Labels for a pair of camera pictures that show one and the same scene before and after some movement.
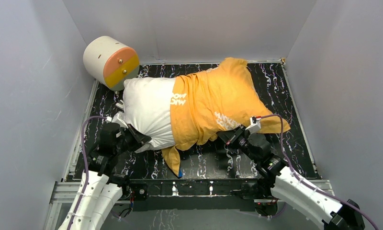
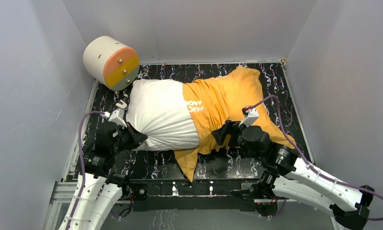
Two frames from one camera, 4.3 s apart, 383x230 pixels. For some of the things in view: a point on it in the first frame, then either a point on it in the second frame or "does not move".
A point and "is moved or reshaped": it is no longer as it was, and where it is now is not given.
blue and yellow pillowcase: (204, 103) is moved or reshaped
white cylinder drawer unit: (108, 61) does not move
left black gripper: (136, 136) does not move
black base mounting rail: (237, 194) does not move
